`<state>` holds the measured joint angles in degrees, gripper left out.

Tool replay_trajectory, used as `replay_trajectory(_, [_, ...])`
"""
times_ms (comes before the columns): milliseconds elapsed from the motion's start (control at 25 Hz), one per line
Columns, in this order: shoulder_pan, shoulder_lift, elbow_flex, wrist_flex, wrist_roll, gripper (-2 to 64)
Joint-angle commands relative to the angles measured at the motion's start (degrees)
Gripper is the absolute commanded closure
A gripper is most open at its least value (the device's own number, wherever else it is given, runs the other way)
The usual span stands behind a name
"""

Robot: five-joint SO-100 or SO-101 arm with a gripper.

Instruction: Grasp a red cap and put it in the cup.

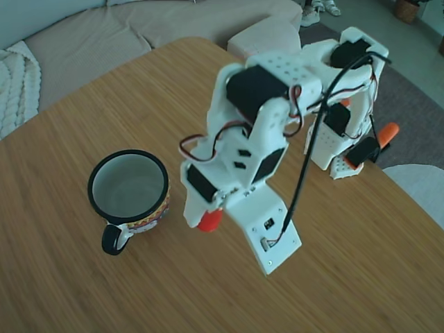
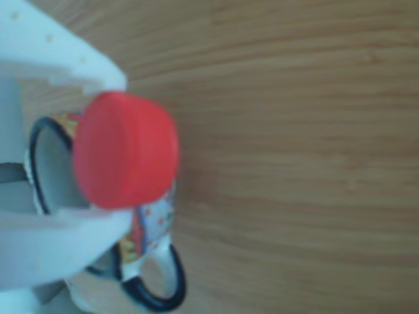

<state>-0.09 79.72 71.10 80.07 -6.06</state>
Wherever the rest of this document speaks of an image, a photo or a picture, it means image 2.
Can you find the red bottle cap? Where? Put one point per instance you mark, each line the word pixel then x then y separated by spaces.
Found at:
pixel 124 150

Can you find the colourful patterned cup, black rim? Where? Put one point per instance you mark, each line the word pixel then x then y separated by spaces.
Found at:
pixel 52 170

